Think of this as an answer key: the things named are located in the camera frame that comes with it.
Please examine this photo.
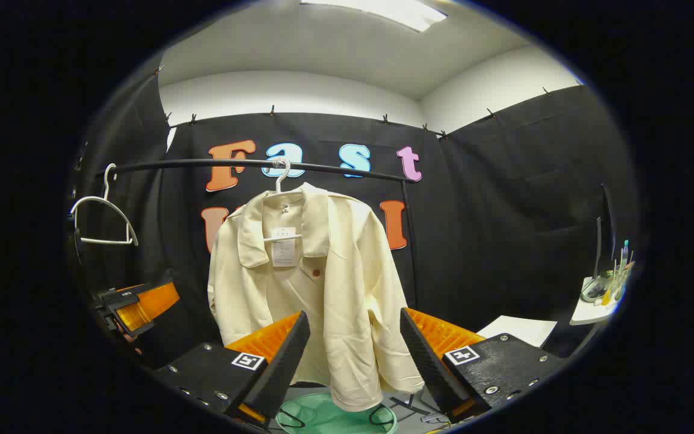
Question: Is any black clothes rack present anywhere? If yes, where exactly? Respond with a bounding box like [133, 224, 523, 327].
[91, 158, 420, 309]

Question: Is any white desk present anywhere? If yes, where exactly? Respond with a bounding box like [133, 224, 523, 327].
[570, 276, 625, 326]

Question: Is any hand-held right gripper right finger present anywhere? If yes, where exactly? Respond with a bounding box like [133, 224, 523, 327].
[399, 307, 568, 424]

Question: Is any cream collared shirt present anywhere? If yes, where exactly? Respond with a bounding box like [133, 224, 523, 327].
[207, 182, 426, 413]

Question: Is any white drawer cabinet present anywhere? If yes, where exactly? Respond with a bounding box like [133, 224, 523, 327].
[477, 315, 558, 348]

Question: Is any row of backdrop clips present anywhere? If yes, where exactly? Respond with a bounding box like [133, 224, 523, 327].
[154, 63, 555, 139]

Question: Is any white plastic clothes hanger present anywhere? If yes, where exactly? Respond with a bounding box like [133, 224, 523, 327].
[263, 158, 303, 243]
[70, 163, 140, 247]

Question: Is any green laundry hamper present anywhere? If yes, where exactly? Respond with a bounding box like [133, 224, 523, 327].
[275, 391, 398, 434]

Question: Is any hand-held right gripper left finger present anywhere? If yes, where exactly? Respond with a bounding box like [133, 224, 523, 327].
[153, 310, 311, 430]

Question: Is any pen holder with pens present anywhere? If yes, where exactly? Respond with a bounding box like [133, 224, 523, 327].
[602, 240, 636, 306]

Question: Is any black monitor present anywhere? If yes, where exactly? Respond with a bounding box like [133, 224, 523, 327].
[593, 184, 619, 279]

